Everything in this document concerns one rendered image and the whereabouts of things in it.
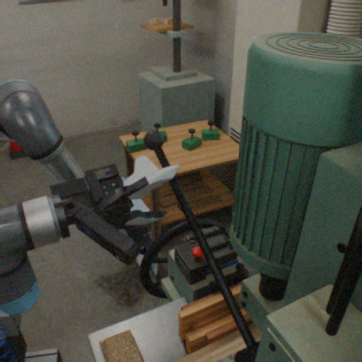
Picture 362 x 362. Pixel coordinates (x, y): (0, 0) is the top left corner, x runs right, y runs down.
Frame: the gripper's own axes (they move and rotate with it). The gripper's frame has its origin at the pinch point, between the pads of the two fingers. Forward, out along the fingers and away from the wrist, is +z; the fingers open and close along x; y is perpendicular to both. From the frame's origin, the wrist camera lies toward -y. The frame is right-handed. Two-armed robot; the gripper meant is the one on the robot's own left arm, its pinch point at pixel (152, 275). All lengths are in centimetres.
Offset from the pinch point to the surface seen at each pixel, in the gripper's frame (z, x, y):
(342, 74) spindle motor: 4, -4, -88
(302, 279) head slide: 19, -1, -69
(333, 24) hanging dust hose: -73, -114, -24
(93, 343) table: 14.0, 23.5, -28.5
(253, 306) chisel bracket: 19.9, -4.8, -45.0
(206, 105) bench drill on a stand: -130, -115, 102
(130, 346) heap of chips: 17.4, 17.1, -32.3
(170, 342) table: 19.7, 9.3, -31.8
